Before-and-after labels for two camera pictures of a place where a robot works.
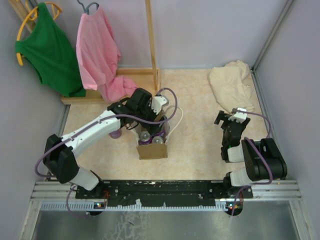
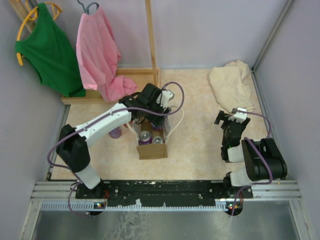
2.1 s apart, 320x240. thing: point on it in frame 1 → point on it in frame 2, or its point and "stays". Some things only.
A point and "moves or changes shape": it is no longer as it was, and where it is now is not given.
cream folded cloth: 229,84 stays
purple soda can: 115,134 stays
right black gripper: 222,116 stays
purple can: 162,134 moves or changes shape
